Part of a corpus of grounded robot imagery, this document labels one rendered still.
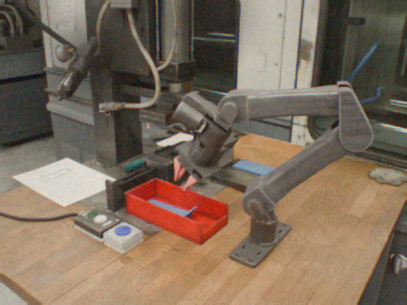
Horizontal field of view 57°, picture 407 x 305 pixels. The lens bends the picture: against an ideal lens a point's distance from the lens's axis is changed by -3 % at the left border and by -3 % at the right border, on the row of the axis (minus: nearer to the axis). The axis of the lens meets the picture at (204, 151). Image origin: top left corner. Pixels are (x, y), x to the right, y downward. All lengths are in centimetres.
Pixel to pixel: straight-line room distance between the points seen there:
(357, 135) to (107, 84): 81
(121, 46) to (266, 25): 70
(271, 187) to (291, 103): 19
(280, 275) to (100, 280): 38
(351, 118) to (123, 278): 56
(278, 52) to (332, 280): 104
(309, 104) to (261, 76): 94
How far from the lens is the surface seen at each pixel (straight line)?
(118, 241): 92
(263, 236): 92
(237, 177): 122
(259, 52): 171
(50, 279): 89
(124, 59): 121
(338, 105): 79
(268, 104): 80
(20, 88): 425
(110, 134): 134
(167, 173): 115
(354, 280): 91
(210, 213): 104
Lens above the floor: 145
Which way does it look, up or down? 22 degrees down
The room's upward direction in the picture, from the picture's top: 1 degrees clockwise
